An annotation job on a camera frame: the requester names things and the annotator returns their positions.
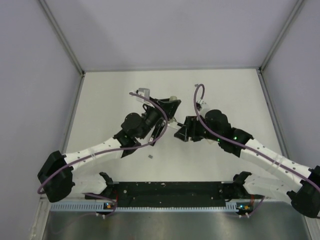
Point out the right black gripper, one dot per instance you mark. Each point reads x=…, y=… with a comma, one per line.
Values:
x=190, y=128

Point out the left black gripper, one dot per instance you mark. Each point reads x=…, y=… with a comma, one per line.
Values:
x=163, y=115

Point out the black stapler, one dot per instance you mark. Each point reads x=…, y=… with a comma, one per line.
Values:
x=158, y=128

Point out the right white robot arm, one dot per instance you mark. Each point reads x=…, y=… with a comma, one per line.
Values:
x=294, y=183

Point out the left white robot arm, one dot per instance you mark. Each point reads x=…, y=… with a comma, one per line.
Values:
x=82, y=172

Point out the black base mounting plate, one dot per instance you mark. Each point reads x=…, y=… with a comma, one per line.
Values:
x=173, y=194

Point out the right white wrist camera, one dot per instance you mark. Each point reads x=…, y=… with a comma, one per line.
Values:
x=202, y=107

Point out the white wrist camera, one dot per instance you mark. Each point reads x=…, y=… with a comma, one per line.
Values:
x=202, y=107
x=144, y=92

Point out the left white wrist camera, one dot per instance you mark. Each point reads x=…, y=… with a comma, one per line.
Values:
x=144, y=92

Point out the grey slotted cable duct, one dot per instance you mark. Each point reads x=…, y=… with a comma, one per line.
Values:
x=103, y=207

